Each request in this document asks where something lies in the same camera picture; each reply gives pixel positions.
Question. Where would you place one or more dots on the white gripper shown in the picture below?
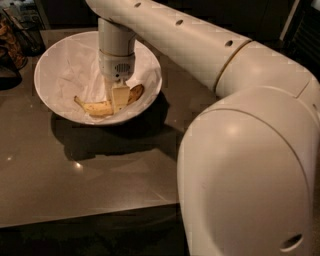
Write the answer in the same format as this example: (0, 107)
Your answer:
(115, 66)

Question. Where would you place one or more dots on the spotted yellow banana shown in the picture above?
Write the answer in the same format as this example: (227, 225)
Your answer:
(96, 107)

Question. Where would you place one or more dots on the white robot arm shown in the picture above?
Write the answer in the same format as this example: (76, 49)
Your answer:
(246, 165)

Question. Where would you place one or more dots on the white bowl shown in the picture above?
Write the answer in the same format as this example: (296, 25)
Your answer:
(50, 63)

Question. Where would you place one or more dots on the white crumpled paper liner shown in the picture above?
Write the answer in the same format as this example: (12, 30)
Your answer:
(82, 81)

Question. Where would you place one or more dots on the dark round object at left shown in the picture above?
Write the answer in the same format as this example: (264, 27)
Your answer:
(9, 74)

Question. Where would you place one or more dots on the dark cabinet in background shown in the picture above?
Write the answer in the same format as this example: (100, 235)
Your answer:
(261, 20)

